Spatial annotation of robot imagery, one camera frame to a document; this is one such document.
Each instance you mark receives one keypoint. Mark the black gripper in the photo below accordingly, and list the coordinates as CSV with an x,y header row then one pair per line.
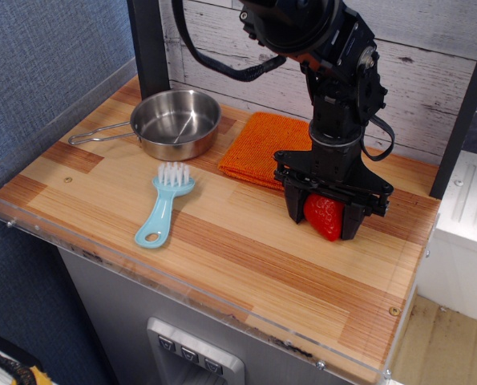
x,y
335,170

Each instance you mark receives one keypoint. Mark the red toy strawberry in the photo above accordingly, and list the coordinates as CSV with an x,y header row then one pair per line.
x,y
325,215

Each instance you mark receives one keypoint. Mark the black frame post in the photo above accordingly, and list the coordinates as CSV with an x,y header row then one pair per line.
x,y
456,139
148,42

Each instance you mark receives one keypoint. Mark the yellow black object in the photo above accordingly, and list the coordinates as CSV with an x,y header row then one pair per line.
x,y
17,366

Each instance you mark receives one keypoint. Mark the black left frame post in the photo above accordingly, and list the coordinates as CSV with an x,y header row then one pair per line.
x,y
148,42

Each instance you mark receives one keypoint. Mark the white ridged side unit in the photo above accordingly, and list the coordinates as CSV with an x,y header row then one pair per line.
x,y
448,271

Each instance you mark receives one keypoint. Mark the silver dispenser button panel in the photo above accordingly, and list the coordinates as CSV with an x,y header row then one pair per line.
x,y
183,358

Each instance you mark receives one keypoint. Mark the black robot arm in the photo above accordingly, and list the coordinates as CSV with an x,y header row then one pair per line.
x,y
338,55

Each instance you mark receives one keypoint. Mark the black right frame post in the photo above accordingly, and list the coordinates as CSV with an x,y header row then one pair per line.
x,y
456,139

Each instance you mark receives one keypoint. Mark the light blue scrub brush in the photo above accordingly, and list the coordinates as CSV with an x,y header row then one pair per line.
x,y
173,180

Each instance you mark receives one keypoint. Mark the stainless steel pot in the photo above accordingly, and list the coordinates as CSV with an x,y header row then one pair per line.
x,y
173,125

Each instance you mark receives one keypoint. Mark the grey toy fridge cabinet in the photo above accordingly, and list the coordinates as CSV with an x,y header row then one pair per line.
x,y
119,309

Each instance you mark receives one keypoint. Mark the clear acrylic guard rail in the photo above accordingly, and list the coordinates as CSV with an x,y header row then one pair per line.
x,y
233,252

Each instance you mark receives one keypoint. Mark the orange folded cloth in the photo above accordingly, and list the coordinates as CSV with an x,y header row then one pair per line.
x,y
251,155

